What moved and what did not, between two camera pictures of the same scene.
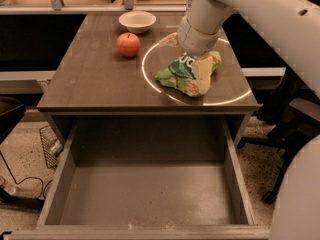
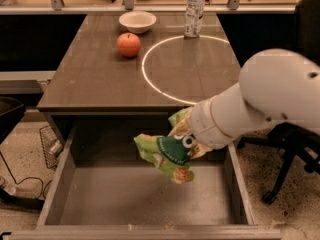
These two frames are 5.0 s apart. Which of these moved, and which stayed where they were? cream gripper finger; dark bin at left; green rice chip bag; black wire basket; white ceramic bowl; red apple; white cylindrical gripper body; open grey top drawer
Moved: green rice chip bag; cream gripper finger; white cylindrical gripper body
Stayed: red apple; white ceramic bowl; open grey top drawer; black wire basket; dark bin at left
